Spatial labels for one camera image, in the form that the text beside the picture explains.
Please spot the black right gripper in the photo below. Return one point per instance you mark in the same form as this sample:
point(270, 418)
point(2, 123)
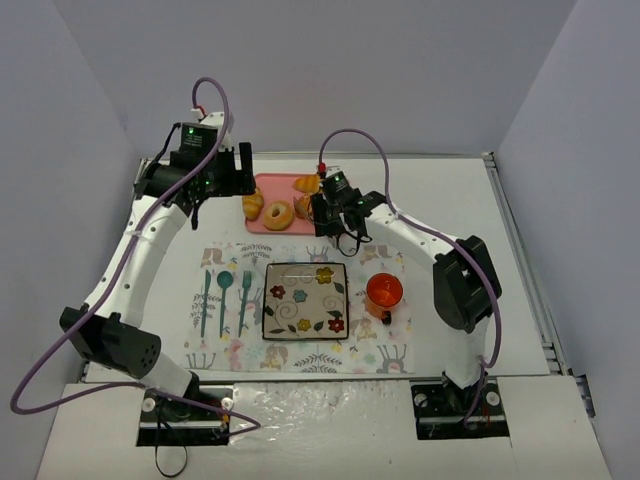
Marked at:
point(322, 215)

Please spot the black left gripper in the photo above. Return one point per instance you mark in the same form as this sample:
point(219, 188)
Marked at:
point(240, 170)

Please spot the sesame bun bread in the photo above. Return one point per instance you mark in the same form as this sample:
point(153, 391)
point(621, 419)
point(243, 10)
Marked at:
point(302, 207)

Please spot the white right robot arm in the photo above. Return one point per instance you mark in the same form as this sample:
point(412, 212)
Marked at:
point(465, 284)

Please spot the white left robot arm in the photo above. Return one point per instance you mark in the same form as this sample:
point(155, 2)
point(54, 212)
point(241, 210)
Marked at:
point(106, 328)

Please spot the striped croissant bread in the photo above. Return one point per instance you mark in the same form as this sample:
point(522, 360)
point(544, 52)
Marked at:
point(308, 184)

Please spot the striped long bread roll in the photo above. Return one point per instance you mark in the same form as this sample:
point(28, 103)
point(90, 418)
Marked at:
point(252, 205)

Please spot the pink plastic tray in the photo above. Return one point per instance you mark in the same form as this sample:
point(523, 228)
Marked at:
point(276, 187)

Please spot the floral square plate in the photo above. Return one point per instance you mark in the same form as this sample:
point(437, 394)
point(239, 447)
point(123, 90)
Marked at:
point(305, 302)

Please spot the orange translucent cup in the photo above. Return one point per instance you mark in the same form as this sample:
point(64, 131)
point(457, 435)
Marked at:
point(384, 292)

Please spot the teal plastic fork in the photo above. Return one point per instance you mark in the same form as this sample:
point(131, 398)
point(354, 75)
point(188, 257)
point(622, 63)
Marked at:
point(245, 287)

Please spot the teal plastic spoon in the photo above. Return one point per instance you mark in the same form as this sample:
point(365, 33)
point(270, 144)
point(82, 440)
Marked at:
point(224, 280)

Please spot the teal plastic knife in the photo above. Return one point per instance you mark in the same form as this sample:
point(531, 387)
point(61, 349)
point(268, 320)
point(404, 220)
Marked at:
point(205, 295)

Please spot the animal print placemat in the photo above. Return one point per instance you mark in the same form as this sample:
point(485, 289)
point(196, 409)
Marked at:
point(371, 348)

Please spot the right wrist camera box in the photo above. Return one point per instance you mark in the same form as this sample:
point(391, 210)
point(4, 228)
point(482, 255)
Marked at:
point(336, 187)

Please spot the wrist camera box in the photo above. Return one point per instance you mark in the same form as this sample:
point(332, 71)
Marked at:
point(336, 187)
point(197, 138)

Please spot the sugared ring donut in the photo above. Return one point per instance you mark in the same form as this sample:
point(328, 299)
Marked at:
point(278, 216)

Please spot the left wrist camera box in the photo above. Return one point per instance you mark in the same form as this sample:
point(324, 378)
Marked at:
point(197, 138)

